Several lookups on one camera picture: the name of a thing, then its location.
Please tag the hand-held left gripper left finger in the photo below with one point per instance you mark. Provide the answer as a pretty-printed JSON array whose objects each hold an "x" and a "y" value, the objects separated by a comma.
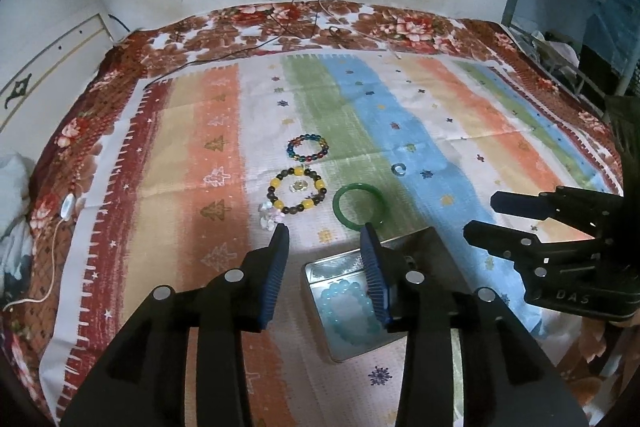
[{"x": 274, "y": 277}]

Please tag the silver metal tin box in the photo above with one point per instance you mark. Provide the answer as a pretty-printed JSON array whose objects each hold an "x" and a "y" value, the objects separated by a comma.
[{"x": 312, "y": 277}]

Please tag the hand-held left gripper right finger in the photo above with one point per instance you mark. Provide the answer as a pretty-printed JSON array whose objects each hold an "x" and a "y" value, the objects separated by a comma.
[{"x": 374, "y": 272}]

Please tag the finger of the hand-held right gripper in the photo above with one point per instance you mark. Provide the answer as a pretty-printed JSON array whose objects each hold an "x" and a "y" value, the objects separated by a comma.
[
  {"x": 515, "y": 203},
  {"x": 495, "y": 238}
]

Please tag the striped colourful cloth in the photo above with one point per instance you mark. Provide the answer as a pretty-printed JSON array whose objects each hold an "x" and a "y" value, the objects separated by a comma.
[{"x": 210, "y": 167}]

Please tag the pale grey crumpled cloth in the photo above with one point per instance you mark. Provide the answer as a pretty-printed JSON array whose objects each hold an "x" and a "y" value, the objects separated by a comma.
[{"x": 12, "y": 187}]

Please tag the clear crystal charm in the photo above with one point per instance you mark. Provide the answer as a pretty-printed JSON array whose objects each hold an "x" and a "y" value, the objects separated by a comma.
[{"x": 298, "y": 187}]

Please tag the red floral blanket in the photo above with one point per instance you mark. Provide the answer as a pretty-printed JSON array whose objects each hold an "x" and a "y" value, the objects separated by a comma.
[{"x": 400, "y": 24}]

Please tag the green jade bangle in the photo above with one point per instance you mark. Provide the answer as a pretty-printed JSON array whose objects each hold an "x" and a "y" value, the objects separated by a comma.
[{"x": 340, "y": 212}]

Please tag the white headboard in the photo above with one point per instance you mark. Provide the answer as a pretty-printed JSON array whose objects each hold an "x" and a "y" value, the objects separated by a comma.
[{"x": 45, "y": 52}]

